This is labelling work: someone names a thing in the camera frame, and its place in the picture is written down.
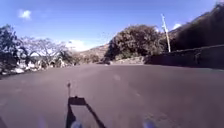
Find distant hill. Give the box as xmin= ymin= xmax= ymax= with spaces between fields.
xmin=79 ymin=43 xmax=110 ymax=64

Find large bushy tree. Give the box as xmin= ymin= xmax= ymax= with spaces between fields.
xmin=104 ymin=24 xmax=167 ymax=63

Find dark asphalt road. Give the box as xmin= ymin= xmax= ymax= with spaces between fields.
xmin=0 ymin=63 xmax=224 ymax=128

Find pale utility pole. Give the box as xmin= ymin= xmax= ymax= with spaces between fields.
xmin=160 ymin=13 xmax=172 ymax=54

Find robot's own part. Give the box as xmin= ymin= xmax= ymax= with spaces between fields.
xmin=71 ymin=121 xmax=83 ymax=128
xmin=143 ymin=120 xmax=156 ymax=128

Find row of trees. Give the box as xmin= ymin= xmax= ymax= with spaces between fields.
xmin=0 ymin=24 xmax=101 ymax=76

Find trees on slope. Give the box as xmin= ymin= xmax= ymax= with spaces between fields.
xmin=167 ymin=2 xmax=224 ymax=53

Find low stone wall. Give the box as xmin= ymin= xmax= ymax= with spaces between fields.
xmin=143 ymin=44 xmax=224 ymax=70

